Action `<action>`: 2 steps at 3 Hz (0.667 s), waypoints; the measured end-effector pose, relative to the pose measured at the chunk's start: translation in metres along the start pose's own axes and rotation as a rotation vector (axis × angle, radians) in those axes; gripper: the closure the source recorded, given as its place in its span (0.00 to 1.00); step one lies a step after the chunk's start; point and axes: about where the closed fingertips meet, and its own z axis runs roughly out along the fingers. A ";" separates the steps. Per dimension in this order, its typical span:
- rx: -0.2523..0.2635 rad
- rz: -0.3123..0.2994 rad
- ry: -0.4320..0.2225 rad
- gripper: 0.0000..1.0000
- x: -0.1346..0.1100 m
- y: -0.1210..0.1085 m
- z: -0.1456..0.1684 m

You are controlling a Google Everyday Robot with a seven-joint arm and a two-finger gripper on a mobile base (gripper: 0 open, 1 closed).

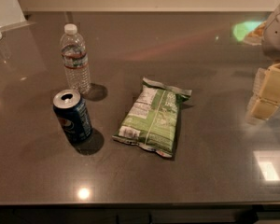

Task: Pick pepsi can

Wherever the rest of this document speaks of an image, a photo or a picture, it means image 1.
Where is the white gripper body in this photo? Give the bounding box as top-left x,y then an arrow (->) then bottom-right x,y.
261,4 -> 280,61

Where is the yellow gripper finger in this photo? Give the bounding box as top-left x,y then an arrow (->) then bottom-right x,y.
250,63 -> 280,120
246,68 -> 266,111

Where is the blue pepsi can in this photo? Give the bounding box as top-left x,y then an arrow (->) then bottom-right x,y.
53,90 -> 92,144

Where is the green chip bag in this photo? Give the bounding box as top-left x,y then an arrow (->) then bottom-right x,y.
112,77 -> 192,158

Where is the clear plastic water bottle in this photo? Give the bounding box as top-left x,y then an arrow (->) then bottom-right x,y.
60,23 -> 91,94

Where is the white board leaning on wall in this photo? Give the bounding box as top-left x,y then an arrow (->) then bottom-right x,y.
0,0 -> 26,28

